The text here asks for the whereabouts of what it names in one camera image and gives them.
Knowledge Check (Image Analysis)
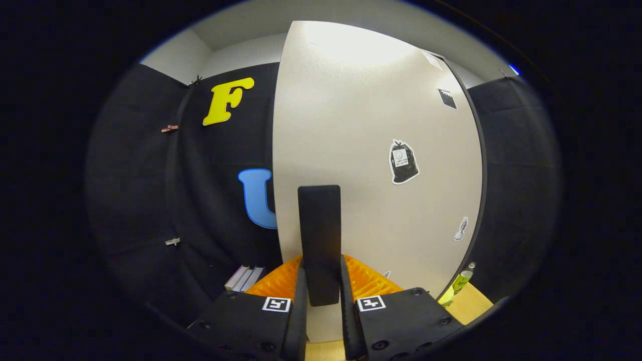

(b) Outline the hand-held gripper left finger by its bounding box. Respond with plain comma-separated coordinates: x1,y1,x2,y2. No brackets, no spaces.
187,255,308,361

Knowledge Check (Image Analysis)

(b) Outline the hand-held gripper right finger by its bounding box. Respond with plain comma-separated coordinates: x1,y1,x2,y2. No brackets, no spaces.
340,254,465,361

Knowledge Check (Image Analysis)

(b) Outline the black door handle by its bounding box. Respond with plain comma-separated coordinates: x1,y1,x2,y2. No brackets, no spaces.
298,185,343,307

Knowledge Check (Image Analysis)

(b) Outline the yellow green bottle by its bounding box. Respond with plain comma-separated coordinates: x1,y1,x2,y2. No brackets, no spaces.
451,262,476,295

